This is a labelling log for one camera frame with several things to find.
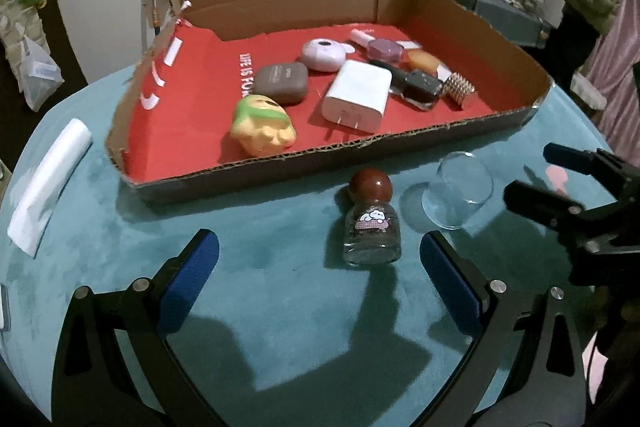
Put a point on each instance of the white flat device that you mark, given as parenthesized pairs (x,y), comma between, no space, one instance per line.
(4,307)

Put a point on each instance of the clear glass cup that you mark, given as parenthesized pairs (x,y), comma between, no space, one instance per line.
(457,192)

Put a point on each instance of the small glass bottle brown cap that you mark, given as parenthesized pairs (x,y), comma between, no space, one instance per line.
(372,227)

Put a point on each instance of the side table with dark cloth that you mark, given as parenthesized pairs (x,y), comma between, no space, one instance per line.
(505,19)

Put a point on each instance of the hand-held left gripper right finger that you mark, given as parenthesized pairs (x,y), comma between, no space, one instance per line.
(450,282)

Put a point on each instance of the hanging clear plastic bag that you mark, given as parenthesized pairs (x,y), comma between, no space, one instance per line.
(40,74)

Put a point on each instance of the yellow and green toy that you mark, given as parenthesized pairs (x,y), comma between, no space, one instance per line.
(262,124)

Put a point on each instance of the cardboard box with red lining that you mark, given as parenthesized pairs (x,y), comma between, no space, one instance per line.
(200,142)

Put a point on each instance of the gold spiked block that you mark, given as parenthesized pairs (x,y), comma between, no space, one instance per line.
(459,89)

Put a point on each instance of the orange oval case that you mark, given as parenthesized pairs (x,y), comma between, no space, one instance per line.
(422,62)

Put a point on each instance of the black nail polish bottle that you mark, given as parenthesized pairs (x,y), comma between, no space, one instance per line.
(420,88)

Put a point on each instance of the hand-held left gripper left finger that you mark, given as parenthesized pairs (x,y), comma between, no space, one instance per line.
(187,282)

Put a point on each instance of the white plastic bag roll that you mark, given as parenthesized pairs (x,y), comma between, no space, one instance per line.
(47,187)

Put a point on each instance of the white charger plug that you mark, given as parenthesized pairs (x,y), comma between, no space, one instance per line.
(357,94)

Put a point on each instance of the purple nail polish bottle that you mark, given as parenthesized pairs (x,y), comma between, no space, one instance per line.
(385,48)

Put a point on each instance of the hanging fabric organizer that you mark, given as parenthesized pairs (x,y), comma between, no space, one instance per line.
(12,32)

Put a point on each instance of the pink curtain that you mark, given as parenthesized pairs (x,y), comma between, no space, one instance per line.
(622,72)

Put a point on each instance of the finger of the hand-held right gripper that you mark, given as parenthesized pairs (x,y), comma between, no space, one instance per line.
(530,199)
(567,157)

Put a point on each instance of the grey-brown earbud case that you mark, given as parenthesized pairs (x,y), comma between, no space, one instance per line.
(282,83)

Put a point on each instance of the lilac round earbud case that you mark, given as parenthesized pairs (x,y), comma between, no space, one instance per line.
(322,56)

